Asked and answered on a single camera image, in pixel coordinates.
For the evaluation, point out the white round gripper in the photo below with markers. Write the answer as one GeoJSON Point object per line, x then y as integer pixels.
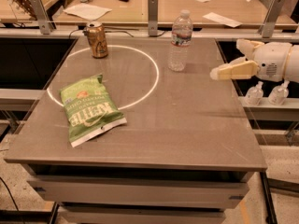
{"type": "Point", "coordinates": [270, 62]}

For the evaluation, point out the clear plastic water bottle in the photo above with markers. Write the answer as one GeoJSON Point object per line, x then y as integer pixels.
{"type": "Point", "coordinates": [181, 36]}

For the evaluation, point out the green kettle chip bag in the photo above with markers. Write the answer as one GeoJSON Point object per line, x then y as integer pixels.
{"type": "Point", "coordinates": [89, 110]}

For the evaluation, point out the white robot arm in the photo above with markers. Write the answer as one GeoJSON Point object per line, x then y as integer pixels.
{"type": "Point", "coordinates": [293, 66]}

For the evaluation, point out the left sanitizer pump bottle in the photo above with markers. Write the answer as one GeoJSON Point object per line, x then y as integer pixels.
{"type": "Point", "coordinates": [254, 94]}

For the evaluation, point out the sanitizer pump bottle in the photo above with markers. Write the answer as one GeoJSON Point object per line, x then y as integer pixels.
{"type": "Point", "coordinates": [254, 94]}
{"type": "Point", "coordinates": [278, 95]}

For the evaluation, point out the right sanitizer pump bottle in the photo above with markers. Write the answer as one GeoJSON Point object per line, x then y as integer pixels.
{"type": "Point", "coordinates": [278, 95]}

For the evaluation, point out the white paper sheet right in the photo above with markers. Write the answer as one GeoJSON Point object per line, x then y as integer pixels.
{"type": "Point", "coordinates": [222, 20]}

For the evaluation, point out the gold soda can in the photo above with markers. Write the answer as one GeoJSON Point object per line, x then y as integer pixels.
{"type": "Point", "coordinates": [95, 33]}

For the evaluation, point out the white paper sheet left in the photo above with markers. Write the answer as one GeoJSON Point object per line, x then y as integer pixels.
{"type": "Point", "coordinates": [87, 12]}

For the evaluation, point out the white drawer cabinet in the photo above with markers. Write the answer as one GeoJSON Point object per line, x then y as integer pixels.
{"type": "Point", "coordinates": [138, 197]}

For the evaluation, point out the grey metal bracket right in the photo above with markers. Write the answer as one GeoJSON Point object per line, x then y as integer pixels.
{"type": "Point", "coordinates": [267, 28]}

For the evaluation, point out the grey metal bracket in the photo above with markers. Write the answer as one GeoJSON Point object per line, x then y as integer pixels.
{"type": "Point", "coordinates": [44, 23]}
{"type": "Point", "coordinates": [153, 17]}
{"type": "Point", "coordinates": [267, 28]}

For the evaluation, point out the grey metal bracket middle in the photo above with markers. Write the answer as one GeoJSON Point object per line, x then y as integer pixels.
{"type": "Point", "coordinates": [153, 17]}

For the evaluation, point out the grey metal bracket left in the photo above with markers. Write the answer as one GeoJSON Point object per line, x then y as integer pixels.
{"type": "Point", "coordinates": [44, 23]}

